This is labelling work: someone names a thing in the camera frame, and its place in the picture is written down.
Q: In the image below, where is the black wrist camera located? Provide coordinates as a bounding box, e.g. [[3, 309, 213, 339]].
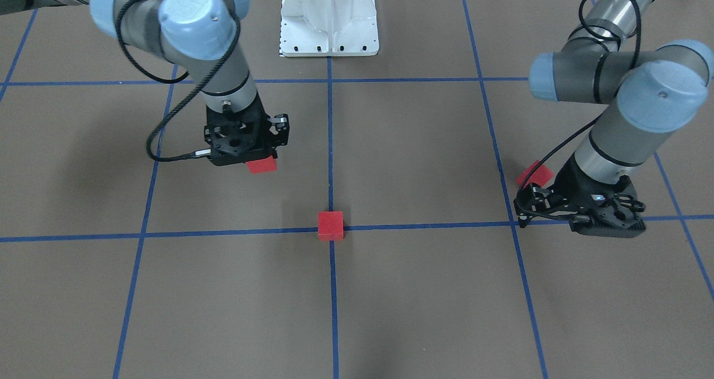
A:
[[513, 183, 566, 228], [268, 113, 290, 147]]

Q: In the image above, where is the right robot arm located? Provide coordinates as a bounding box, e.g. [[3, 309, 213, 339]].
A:
[[2, 0, 289, 166]]

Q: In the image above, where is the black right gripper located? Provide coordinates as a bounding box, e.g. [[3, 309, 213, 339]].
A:
[[204, 97, 277, 167]]

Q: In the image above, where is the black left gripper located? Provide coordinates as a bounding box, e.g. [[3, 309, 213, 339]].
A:
[[552, 156, 646, 238]]

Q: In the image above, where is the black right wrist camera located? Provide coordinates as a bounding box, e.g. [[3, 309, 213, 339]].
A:
[[268, 113, 290, 147]]

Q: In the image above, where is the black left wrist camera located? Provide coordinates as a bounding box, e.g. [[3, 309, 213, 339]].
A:
[[513, 183, 566, 228]]

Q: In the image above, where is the red block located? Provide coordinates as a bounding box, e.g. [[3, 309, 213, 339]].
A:
[[245, 156, 278, 175], [516, 160, 556, 188], [318, 211, 345, 242]]

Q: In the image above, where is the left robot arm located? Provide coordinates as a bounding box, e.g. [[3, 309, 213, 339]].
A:
[[513, 0, 712, 238]]

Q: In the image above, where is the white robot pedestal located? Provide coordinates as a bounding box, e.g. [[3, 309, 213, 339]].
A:
[[279, 0, 380, 57]]

